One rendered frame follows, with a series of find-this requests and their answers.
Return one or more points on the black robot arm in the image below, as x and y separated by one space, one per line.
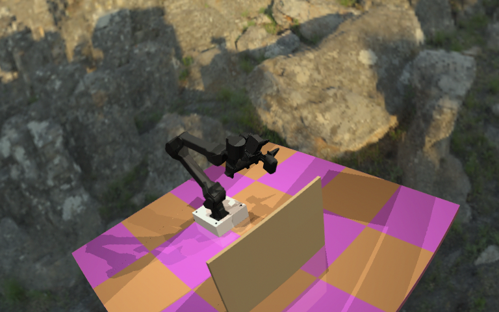
232 154

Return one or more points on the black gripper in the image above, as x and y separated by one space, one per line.
269 160

